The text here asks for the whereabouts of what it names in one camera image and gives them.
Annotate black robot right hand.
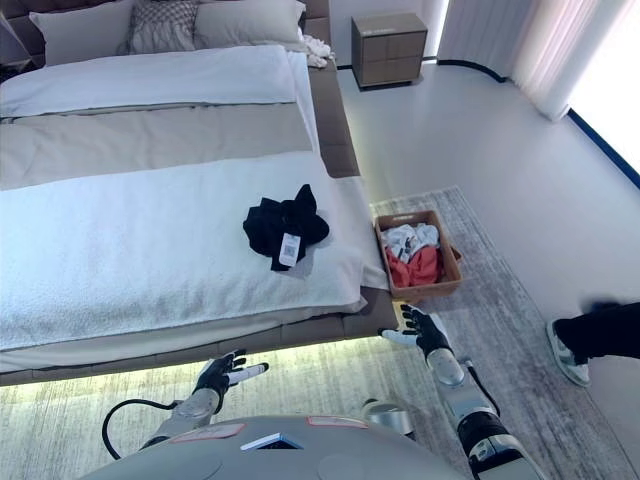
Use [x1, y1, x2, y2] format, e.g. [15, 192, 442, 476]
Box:
[378, 303, 452, 359]

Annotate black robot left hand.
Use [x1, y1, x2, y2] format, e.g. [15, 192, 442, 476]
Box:
[194, 349, 270, 399]

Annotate black garment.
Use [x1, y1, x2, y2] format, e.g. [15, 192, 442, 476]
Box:
[243, 183, 332, 274]

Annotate brown woven basket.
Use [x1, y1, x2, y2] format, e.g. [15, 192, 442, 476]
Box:
[374, 208, 464, 300]

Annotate white towel-covered bed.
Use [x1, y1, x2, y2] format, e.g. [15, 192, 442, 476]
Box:
[0, 149, 389, 351]

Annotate bed with white duvet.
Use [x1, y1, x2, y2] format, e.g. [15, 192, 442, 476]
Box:
[0, 0, 397, 375]

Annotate orange garment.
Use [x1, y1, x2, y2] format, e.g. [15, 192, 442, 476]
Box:
[385, 247, 446, 287]

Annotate grey streaked rug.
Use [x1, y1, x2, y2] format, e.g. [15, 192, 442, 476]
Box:
[0, 185, 640, 480]

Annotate white printed garment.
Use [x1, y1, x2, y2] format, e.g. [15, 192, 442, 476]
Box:
[382, 223, 442, 261]

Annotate grey robot torso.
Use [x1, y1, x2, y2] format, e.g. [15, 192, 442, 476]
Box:
[74, 413, 476, 480]

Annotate white barcode tag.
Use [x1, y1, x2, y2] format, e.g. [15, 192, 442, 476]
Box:
[278, 232, 300, 267]

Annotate white grey sneaker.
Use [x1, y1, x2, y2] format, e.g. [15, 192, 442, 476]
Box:
[545, 319, 592, 389]

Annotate person leg black trousers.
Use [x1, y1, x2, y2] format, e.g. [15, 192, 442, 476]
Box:
[554, 299, 640, 366]

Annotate beige duvet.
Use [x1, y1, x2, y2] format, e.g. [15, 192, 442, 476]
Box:
[0, 102, 315, 191]

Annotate brown wooden nightstand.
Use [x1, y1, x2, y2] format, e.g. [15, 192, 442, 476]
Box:
[350, 12, 429, 91]

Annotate white duvet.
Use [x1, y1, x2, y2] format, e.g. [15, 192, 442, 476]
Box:
[0, 44, 321, 151]

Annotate white sheer curtain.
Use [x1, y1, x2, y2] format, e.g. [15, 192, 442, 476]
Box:
[437, 0, 589, 121]

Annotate cream ruffled throw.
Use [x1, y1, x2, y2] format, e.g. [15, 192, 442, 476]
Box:
[298, 33, 335, 69]

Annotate grey patterned pillow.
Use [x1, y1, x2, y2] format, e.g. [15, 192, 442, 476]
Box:
[117, 0, 201, 55]

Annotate plain beige pillow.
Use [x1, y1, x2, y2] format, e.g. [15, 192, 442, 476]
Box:
[192, 0, 307, 50]

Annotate plain white pillow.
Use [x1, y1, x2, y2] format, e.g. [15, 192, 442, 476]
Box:
[28, 0, 136, 69]

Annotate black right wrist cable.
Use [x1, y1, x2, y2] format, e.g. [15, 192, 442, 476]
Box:
[462, 358, 501, 419]

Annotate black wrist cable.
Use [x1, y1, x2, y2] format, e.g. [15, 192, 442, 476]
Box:
[102, 397, 176, 460]
[462, 358, 501, 419]

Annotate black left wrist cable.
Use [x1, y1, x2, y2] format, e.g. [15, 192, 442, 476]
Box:
[102, 397, 176, 460]

